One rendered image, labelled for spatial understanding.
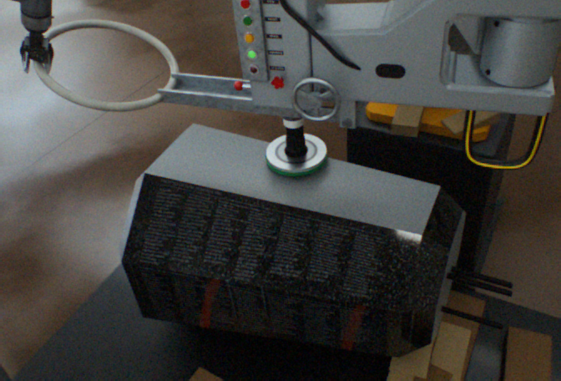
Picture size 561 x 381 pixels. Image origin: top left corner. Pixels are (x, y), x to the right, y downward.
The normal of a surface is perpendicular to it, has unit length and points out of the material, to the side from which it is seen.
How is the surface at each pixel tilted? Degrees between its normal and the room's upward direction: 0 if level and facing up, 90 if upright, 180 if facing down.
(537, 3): 90
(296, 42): 90
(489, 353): 0
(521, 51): 90
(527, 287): 0
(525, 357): 0
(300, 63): 90
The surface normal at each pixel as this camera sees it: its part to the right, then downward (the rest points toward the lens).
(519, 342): -0.08, -0.77
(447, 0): -0.27, 0.62
